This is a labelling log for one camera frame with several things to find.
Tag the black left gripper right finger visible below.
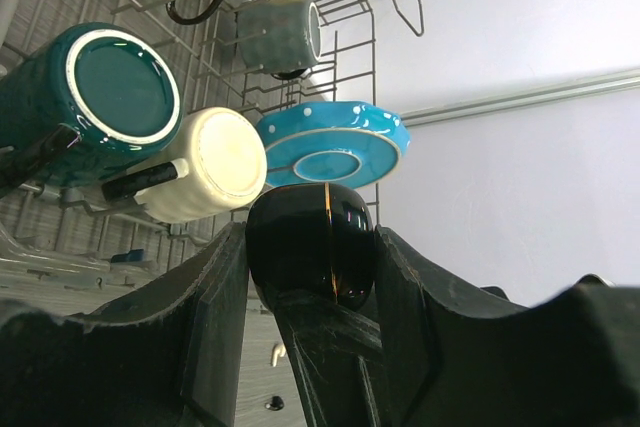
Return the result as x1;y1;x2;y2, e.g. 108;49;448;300
375;227;639;426

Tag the white earbud right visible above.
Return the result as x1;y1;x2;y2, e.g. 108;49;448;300
270;343;287;367

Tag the grey mug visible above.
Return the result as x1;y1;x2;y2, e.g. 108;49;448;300
236;0;321;80

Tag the grey wire dish rack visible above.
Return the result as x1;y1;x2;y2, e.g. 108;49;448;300
1;0;425;297

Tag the blue dotted plate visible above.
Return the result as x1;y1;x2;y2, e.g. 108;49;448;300
256;101;411;189

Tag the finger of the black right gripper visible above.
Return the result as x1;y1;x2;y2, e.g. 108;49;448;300
270;290;393;426

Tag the black earbud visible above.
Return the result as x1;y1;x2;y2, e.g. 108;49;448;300
265;395;285;412

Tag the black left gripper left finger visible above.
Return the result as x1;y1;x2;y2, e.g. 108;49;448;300
1;223;248;426

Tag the black earbud charging case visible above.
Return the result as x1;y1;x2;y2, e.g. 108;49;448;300
245;183;375;311

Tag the cream white mug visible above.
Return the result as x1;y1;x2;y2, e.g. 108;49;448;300
102;107;267;224

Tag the dark green mug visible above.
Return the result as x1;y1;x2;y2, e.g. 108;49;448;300
1;22;183;195

